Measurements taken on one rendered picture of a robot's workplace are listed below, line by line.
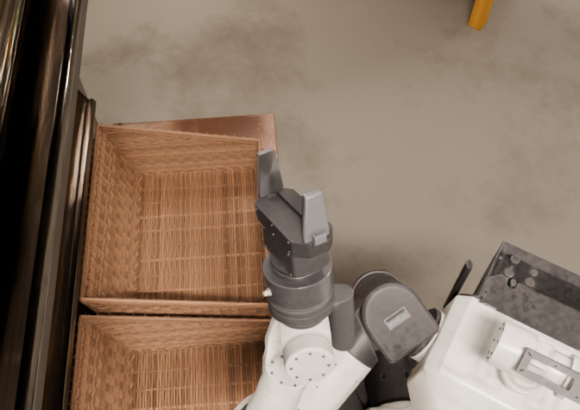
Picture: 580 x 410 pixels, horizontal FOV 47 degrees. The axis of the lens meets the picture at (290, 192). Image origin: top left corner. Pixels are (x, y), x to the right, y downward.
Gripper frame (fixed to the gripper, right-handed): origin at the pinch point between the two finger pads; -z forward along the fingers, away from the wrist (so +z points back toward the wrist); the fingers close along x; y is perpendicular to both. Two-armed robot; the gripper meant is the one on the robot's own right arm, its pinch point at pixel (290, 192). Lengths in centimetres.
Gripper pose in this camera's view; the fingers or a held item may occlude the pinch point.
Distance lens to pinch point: 77.0
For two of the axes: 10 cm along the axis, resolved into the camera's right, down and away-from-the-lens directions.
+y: -8.7, 3.4, -3.6
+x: 4.9, 4.7, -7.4
